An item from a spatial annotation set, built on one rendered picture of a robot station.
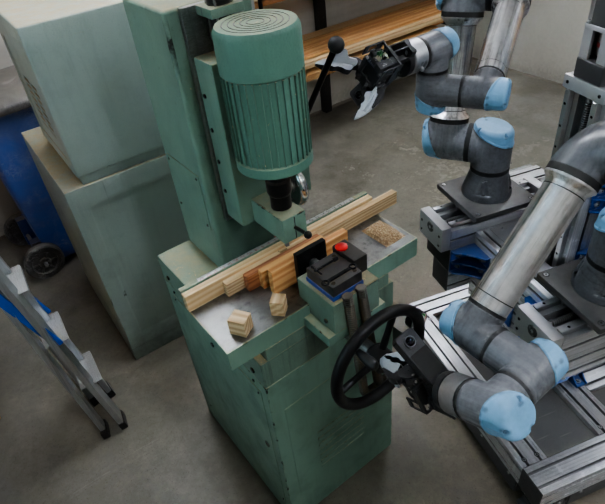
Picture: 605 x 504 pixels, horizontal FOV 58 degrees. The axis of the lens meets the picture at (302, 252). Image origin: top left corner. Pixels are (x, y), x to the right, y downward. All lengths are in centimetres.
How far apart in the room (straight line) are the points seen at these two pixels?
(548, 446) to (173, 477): 127
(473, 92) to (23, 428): 207
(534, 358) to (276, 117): 65
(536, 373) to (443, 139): 92
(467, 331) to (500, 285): 10
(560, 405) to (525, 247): 111
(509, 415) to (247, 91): 74
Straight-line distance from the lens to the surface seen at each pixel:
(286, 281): 134
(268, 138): 115
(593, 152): 103
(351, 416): 177
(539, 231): 102
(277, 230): 133
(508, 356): 100
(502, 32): 151
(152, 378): 247
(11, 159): 290
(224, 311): 133
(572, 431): 201
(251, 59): 108
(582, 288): 151
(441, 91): 139
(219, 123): 128
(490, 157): 172
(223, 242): 152
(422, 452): 212
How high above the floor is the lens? 181
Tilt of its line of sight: 39 degrees down
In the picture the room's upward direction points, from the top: 7 degrees counter-clockwise
